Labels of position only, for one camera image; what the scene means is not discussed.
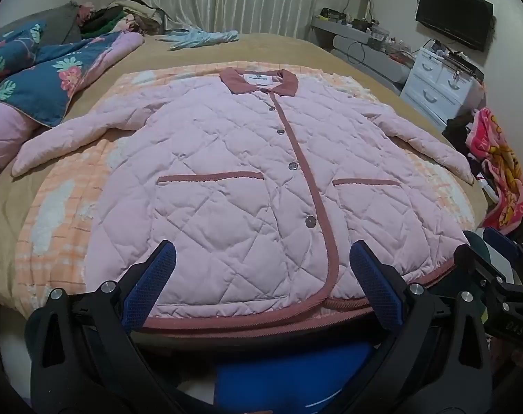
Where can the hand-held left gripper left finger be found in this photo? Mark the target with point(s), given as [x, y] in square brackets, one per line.
[149, 287]

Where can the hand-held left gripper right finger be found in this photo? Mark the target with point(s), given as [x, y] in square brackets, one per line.
[376, 287]

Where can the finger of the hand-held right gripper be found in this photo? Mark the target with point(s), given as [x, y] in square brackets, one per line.
[505, 248]
[481, 267]

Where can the pink quilted jacket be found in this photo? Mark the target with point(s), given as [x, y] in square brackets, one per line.
[222, 159]

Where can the pile of clothes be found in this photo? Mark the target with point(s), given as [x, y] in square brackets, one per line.
[115, 17]

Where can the pink cartoon towel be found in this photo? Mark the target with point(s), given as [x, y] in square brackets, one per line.
[498, 155]

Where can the orange checked blanket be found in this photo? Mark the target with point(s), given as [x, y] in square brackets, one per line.
[63, 207]

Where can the dark cloth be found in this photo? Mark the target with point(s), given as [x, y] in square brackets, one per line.
[457, 131]

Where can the bed with tan sheet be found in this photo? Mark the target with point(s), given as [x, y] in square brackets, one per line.
[5, 220]

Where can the white drawer cabinet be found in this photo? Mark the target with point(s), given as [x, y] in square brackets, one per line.
[434, 90]

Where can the black set-top box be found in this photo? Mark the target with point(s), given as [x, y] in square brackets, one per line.
[464, 65]

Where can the pink pillow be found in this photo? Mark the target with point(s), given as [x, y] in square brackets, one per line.
[2, 133]

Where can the blue floral quilt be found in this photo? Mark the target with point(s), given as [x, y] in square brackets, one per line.
[41, 86]

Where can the grey dressing table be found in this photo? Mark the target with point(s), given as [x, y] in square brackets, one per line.
[373, 58]

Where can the black television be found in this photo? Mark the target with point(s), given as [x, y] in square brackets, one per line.
[453, 13]

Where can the light blue garment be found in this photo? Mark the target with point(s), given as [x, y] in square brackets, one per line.
[192, 39]

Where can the grey headboard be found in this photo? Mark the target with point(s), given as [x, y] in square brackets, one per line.
[59, 26]

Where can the arched mirror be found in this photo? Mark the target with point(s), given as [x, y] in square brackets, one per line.
[358, 6]

